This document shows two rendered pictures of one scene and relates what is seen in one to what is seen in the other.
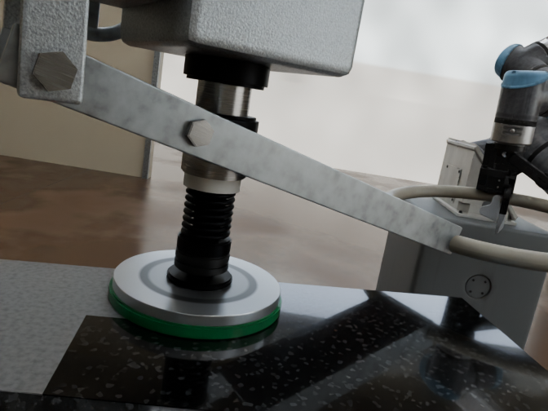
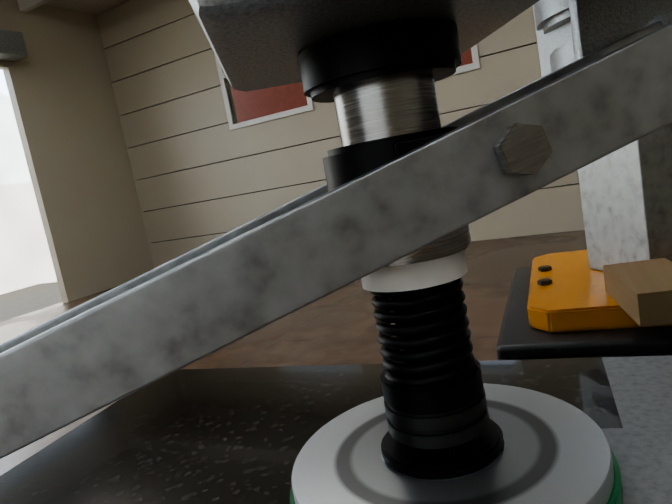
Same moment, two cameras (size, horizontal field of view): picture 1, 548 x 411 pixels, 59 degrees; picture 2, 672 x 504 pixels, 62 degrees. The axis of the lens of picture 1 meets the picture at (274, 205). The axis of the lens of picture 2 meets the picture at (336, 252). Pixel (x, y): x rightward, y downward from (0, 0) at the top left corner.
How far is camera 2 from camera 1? 0.95 m
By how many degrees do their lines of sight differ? 144
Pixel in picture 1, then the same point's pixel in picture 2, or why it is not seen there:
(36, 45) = not seen: hidden behind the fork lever
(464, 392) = (225, 389)
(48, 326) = (659, 407)
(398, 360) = (242, 409)
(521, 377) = (139, 406)
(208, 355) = not seen: hidden behind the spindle
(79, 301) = (654, 451)
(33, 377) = (620, 364)
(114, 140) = not seen: outside the picture
